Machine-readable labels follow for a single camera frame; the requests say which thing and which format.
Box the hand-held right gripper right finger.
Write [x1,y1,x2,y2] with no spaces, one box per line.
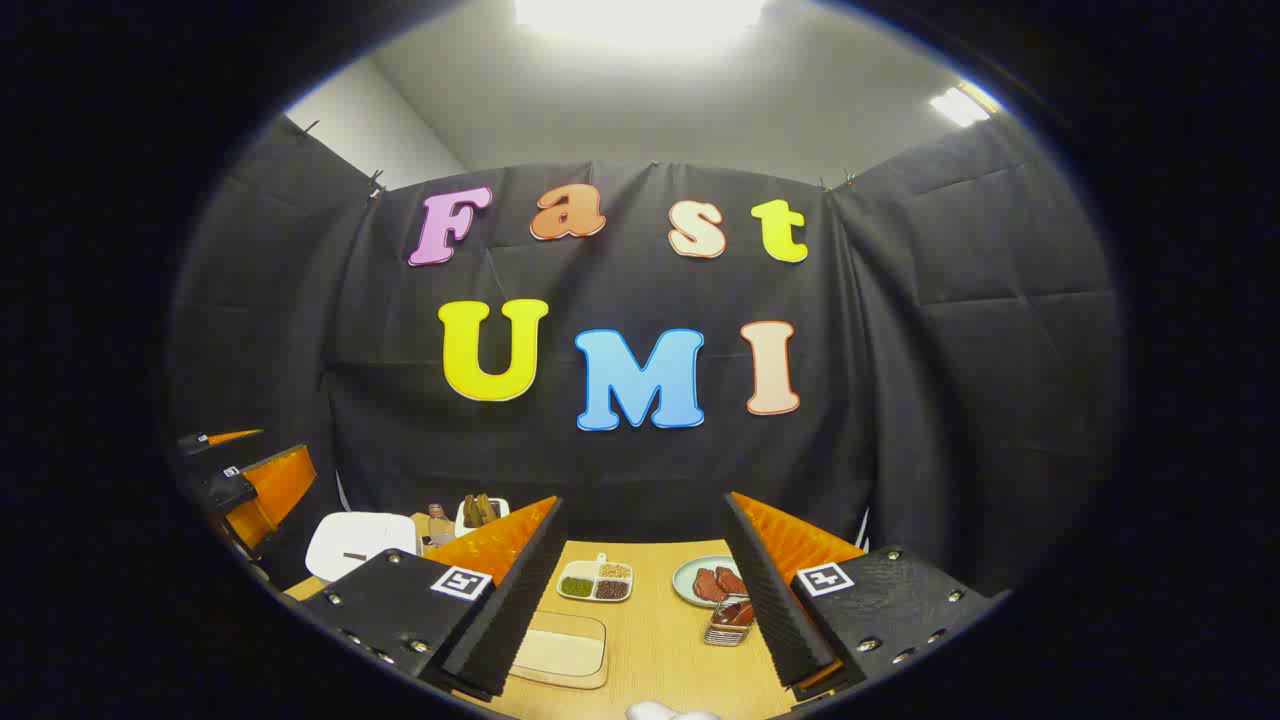
[720,490,1009,703]

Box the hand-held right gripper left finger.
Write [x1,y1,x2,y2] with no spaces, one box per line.
[298,495,568,703]

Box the clear chopstick holder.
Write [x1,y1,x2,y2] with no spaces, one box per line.
[703,597,757,648]

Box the white rice cooker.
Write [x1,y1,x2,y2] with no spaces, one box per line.
[305,512,418,583]

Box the white divided dish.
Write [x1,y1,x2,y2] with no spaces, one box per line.
[556,553,635,604]

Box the pale green plate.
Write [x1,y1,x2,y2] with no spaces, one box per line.
[671,555,747,610]

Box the clear rectangular tray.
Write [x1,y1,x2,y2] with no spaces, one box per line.
[508,611,610,692]

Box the white toaster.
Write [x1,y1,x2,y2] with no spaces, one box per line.
[455,493,512,539]

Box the ceiling light panel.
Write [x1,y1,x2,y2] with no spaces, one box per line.
[928,84,1003,129]
[513,0,769,33]

